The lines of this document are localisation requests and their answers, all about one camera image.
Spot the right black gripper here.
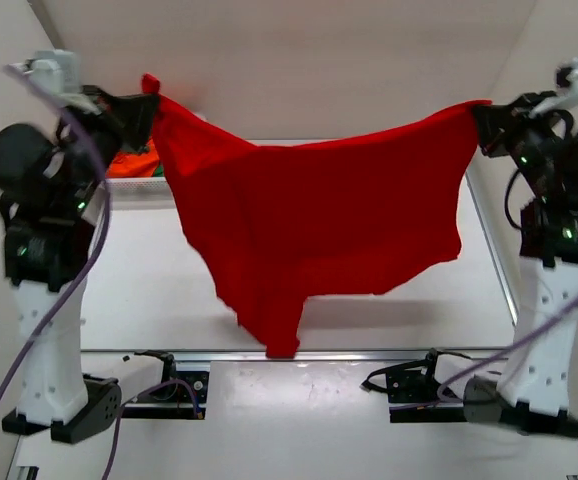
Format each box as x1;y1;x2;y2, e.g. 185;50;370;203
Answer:
466;90;558;189

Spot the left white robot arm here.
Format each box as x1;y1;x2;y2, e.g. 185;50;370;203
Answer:
0;85;159;444

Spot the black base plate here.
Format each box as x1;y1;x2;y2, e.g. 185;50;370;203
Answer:
360;349;470;424
122;364;210;420

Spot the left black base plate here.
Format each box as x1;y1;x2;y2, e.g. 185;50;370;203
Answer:
122;364;210;420

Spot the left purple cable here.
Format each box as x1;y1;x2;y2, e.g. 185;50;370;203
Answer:
0;64;201;480

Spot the orange t shirt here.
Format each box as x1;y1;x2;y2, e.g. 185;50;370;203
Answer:
107;139;162;179

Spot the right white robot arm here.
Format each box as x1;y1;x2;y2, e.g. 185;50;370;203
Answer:
460;93;578;438

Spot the white plastic basket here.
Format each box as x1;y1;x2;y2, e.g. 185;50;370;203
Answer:
108;177;171;197

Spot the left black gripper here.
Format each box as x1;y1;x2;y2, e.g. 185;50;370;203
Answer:
71;61;171;182

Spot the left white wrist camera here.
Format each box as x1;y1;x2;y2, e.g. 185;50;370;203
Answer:
8;49;82;97

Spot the red t shirt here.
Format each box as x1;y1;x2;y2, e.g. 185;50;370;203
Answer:
152;97;478;359

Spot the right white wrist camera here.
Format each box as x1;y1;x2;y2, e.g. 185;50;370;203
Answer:
529;57;578;118

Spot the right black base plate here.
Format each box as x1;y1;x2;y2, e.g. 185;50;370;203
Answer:
360;349;470;424

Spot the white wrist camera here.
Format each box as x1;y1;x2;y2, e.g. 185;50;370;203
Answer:
8;49;82;97
529;57;578;118

